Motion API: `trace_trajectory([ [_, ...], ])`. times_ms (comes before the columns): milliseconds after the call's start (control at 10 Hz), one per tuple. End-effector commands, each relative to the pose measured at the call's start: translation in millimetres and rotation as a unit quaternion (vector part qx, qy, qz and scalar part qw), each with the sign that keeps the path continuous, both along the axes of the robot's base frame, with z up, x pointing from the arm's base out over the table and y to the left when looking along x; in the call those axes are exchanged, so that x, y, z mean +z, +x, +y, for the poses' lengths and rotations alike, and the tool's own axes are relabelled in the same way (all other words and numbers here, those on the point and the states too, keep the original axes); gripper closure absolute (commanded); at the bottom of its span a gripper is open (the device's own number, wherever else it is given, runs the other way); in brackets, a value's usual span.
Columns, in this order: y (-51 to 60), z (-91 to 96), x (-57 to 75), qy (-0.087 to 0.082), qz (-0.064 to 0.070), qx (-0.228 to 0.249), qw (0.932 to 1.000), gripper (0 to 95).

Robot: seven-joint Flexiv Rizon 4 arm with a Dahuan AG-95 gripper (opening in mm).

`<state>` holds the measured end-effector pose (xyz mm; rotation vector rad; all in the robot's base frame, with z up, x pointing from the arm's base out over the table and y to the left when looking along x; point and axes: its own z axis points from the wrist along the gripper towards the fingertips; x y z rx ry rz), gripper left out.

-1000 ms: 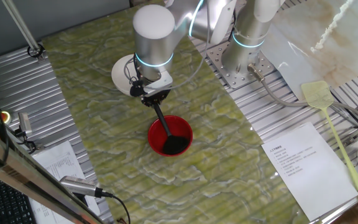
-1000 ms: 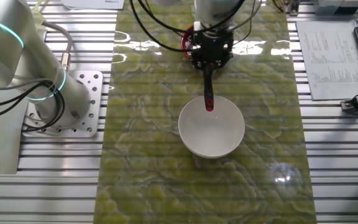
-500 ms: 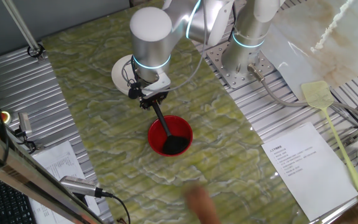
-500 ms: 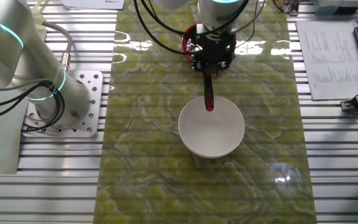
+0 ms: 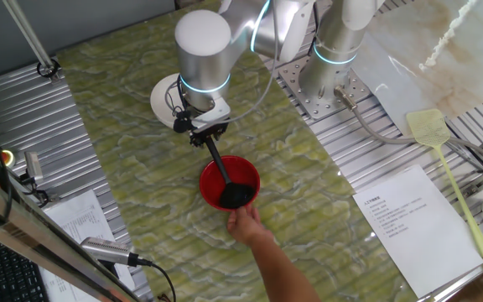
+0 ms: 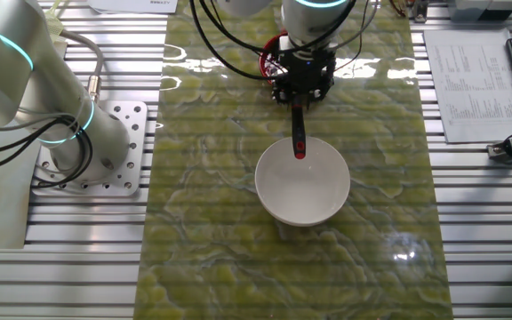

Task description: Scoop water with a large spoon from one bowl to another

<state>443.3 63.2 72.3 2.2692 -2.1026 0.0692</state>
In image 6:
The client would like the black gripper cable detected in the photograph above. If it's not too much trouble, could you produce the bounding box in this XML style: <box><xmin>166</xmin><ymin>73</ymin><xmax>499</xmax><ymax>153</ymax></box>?
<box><xmin>188</xmin><ymin>0</ymin><xmax>380</xmax><ymax>84</ymax></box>

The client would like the grey metal block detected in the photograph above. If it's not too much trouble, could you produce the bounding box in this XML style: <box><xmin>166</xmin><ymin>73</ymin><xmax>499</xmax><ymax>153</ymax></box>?
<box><xmin>446</xmin><ymin>0</ymin><xmax>512</xmax><ymax>23</ymax></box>

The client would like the grey robot hose with connector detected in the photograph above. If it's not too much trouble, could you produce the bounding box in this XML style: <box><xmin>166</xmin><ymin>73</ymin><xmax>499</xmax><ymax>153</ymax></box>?
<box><xmin>58</xmin><ymin>28</ymin><xmax>106</xmax><ymax>103</ymax></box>

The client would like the printed table paper sheet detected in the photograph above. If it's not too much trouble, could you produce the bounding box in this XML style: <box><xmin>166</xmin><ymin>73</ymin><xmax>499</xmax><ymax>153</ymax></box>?
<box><xmin>423</xmin><ymin>28</ymin><xmax>512</xmax><ymax>144</ymax></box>

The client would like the yellow-green fly swatter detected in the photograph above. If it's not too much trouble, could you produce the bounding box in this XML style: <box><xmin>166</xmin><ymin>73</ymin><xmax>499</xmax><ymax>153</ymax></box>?
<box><xmin>44</xmin><ymin>0</ymin><xmax>68</xmax><ymax>39</ymax></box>

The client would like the green marble pattern mat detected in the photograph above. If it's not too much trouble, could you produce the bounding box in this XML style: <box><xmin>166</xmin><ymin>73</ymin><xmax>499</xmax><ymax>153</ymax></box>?
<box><xmin>133</xmin><ymin>0</ymin><xmax>455</xmax><ymax>320</ymax></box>

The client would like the red bowl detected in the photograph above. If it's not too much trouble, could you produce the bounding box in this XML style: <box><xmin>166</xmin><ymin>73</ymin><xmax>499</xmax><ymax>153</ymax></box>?
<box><xmin>259</xmin><ymin>31</ymin><xmax>289</xmax><ymax>85</ymax></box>

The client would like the black ladle with red ring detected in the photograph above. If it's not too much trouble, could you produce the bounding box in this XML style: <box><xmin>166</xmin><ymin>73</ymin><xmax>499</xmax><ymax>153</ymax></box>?
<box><xmin>291</xmin><ymin>95</ymin><xmax>308</xmax><ymax>160</ymax></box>

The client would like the black cable bundle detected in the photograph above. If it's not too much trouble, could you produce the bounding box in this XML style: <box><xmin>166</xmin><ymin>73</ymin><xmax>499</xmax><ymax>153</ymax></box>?
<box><xmin>0</xmin><ymin>114</ymin><xmax>95</xmax><ymax>190</ymax></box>

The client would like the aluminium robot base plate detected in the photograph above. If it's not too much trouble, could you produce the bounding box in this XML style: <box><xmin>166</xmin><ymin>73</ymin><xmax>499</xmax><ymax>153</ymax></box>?
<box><xmin>31</xmin><ymin>100</ymin><xmax>149</xmax><ymax>198</ymax></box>

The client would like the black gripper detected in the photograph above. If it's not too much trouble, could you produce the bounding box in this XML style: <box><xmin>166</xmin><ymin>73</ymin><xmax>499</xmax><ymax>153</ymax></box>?
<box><xmin>271</xmin><ymin>46</ymin><xmax>335</xmax><ymax>108</ymax></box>

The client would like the small metal bracket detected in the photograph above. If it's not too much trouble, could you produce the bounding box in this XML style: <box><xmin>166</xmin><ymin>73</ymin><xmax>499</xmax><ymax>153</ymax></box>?
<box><xmin>409</xmin><ymin>0</ymin><xmax>430</xmax><ymax>24</ymax></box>

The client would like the white bowl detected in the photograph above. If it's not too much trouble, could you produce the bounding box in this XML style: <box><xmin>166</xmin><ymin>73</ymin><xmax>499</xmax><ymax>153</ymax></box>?
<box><xmin>254</xmin><ymin>135</ymin><xmax>352</xmax><ymax>228</ymax></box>

